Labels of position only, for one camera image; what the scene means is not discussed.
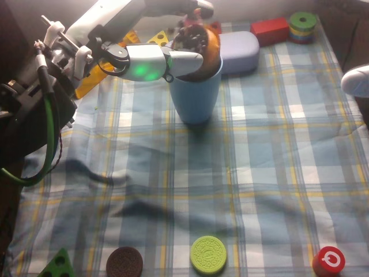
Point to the blue plaid tablecloth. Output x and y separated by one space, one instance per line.
201 173

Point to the green triangle block with holes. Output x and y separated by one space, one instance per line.
56 267

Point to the yellow triangle block with holes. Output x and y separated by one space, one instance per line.
158 37

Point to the red triangle block with holes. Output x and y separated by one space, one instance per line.
216 28

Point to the blue plastic cup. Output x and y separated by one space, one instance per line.
193 101

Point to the chocolate berry cupcake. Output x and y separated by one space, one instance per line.
212 49

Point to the red rectangular block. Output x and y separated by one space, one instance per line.
269 31

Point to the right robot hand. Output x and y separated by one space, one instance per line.
357 82

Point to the lime green sandwich cookie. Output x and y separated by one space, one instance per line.
207 254

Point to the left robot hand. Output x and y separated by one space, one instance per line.
115 14

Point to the brown sandwich cookie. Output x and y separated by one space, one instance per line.
124 262

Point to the shiny gold bar box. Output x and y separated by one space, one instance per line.
86 86

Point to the red cylinder block white mark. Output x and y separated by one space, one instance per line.
320 267

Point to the lavender oblong case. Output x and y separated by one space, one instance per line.
239 49

